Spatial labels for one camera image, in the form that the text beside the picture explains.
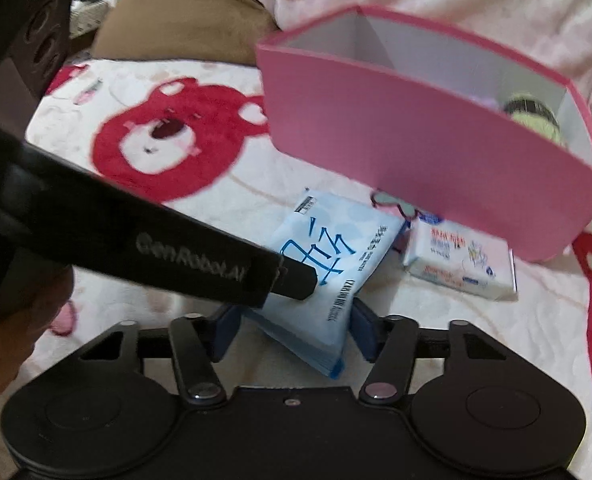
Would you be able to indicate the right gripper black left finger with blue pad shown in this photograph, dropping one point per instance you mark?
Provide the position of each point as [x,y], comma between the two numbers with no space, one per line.
[198,341]

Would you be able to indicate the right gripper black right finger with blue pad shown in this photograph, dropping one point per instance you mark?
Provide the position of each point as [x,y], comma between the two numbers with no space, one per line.
[389,345]

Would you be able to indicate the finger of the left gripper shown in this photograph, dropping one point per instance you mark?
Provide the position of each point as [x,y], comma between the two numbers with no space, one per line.
[295,280]

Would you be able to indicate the blue tissue pack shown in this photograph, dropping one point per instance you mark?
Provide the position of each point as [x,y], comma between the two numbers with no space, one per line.
[344,242]

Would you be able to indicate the white pink wipes pack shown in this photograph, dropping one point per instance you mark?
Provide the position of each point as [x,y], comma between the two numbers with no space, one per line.
[445,253]

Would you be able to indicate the green yarn ball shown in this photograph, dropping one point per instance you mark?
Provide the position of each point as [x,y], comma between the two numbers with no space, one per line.
[535,115]

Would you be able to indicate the purple plush toy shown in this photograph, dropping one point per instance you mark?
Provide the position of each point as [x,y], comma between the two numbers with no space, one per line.
[490,103]

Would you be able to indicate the person's left hand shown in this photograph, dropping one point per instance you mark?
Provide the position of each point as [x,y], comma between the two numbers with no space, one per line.
[20,332]

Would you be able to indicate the red bear print blanket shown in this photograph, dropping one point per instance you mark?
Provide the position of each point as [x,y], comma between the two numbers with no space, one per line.
[246,189]

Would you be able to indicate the pink cardboard box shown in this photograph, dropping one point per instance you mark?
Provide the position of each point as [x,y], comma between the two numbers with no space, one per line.
[387,99]

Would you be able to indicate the bedside table with clutter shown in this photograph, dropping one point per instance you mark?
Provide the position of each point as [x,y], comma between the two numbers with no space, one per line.
[85,21]

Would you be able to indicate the brown pillow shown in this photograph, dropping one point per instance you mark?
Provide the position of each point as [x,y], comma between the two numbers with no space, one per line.
[209,30]

